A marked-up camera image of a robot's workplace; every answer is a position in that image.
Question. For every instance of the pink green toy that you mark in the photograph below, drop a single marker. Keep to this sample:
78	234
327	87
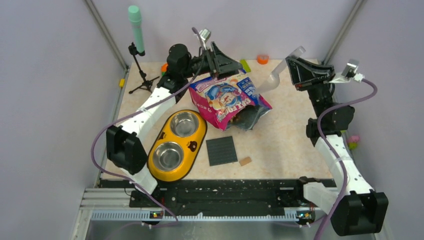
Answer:
353	141

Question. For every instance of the orange semicircle container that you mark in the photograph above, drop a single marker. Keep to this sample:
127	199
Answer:
262	59

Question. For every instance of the small wooden block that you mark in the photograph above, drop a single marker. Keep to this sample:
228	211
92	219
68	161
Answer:
245	161

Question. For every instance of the green lego brick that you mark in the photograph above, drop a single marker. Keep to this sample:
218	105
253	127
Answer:
245	66

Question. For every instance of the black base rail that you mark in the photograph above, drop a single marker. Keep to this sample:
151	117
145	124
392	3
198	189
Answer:
221	200

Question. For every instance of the yellow double pet bowl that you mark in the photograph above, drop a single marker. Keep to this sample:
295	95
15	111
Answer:
177	146

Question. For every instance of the orange tape dispenser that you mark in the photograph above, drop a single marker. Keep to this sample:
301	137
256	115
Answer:
164	68

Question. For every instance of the clear plastic scoop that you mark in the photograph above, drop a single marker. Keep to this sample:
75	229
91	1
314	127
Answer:
273	80

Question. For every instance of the pink pet food bag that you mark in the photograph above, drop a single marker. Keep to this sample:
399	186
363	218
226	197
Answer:
229	102

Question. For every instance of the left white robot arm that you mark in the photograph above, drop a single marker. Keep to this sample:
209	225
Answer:
124	139

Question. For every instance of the dark grey square baseplate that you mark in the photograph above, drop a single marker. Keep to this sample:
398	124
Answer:
221	151

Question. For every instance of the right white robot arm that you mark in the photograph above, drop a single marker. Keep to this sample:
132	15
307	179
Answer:
356	208

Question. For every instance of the green microphone on tripod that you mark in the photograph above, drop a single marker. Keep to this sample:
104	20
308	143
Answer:
137	48

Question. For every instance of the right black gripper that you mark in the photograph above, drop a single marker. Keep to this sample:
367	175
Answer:
306	75

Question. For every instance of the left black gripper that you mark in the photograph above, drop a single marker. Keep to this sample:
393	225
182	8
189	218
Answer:
219	63

